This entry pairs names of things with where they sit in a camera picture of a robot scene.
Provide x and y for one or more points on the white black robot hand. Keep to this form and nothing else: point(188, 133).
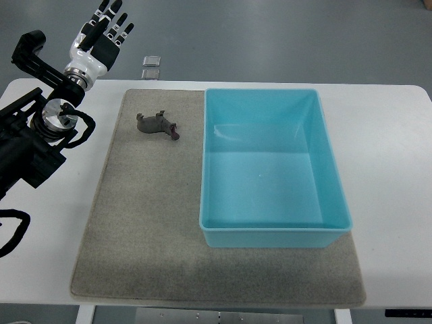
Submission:
point(98, 43)

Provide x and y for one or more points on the brown toy hippo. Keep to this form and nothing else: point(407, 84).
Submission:
point(156, 124)

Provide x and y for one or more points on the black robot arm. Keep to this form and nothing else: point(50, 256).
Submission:
point(35, 129)

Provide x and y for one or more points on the light blue plastic box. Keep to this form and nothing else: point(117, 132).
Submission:
point(269, 176)

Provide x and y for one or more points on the lower silver floor plate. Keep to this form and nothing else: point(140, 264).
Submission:
point(150, 74)

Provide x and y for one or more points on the grey felt mat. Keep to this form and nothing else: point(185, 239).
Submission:
point(143, 242)

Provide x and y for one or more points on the black table control panel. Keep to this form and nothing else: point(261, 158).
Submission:
point(409, 313)

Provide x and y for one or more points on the metal table base plate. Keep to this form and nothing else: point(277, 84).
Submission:
point(165, 315)

